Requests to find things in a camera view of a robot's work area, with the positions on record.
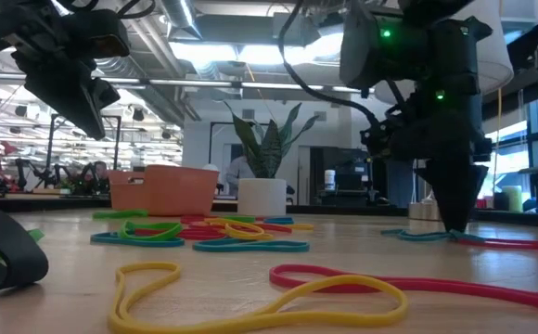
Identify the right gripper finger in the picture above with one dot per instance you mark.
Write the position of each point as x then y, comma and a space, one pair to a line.
454, 195

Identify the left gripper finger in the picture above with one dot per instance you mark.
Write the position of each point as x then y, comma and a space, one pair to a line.
74, 99
106, 93

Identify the blue rubber band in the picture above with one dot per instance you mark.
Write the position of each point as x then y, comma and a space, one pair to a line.
279, 221
111, 239
250, 249
413, 236

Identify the yellow rubber band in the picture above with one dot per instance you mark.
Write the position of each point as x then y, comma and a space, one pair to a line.
250, 236
150, 266
301, 227

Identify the black wide rubber band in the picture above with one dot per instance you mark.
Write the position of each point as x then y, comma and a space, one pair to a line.
18, 250

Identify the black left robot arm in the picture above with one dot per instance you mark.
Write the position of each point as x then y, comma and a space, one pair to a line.
0, 32

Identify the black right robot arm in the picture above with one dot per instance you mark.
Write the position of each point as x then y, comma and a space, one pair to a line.
450, 46

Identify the orange plastic bin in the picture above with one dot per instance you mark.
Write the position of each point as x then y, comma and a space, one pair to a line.
167, 190

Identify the red container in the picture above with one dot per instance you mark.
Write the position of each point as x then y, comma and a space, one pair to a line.
482, 202

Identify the yellow-green cup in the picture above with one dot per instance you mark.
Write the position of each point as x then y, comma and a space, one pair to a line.
512, 198

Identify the person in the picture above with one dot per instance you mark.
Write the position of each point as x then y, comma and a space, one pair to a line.
99, 176
237, 174

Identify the table lamp with white shade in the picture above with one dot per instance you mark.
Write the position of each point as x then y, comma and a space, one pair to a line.
498, 55

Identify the black cabinet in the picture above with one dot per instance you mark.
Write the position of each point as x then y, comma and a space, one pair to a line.
348, 178

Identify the white bottle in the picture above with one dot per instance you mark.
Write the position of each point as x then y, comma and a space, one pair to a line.
329, 180

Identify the snake plant in white pot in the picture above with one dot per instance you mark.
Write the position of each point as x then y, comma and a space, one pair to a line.
262, 197

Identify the black rack frame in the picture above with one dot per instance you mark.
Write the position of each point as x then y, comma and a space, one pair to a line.
117, 139

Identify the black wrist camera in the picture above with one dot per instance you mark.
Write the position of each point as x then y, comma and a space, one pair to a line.
97, 32

